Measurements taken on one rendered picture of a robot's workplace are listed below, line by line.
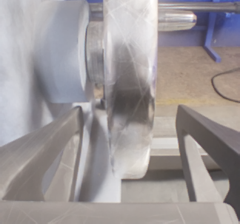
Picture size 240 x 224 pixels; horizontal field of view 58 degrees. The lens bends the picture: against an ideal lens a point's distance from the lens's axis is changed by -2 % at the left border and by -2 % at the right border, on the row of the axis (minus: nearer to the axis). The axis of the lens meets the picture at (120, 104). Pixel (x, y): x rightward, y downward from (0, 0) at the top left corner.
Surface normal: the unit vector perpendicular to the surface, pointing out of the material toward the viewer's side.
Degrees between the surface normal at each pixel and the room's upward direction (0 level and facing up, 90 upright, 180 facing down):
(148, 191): 16
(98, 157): 0
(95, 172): 0
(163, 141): 48
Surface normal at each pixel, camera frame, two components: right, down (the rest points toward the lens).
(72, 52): -0.02, 0.26
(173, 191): 0.26, -0.77
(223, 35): -0.01, 0.57
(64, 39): -0.02, -0.03
